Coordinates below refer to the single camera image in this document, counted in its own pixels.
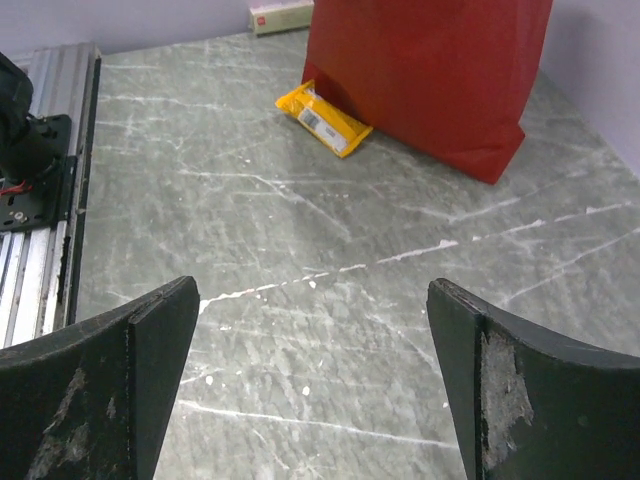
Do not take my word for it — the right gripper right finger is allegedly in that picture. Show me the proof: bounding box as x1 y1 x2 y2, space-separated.
426 278 639 479

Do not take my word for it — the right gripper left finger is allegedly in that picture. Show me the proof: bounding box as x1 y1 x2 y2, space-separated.
1 276 200 479

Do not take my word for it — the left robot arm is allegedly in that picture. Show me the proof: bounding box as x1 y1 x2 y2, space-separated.
1 54 61 184

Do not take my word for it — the red paper bag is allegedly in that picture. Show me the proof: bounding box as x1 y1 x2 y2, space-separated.
303 0 552 184

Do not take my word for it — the small yellow snack packet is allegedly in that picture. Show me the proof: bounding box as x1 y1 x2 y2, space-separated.
275 80 373 158

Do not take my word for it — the small white box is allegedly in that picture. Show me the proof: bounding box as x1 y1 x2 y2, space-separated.
249 1 314 36

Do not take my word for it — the aluminium frame rail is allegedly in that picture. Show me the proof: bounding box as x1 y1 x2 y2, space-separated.
1 43 101 348

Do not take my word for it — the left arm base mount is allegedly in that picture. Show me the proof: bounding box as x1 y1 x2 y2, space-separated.
1 115 77 232

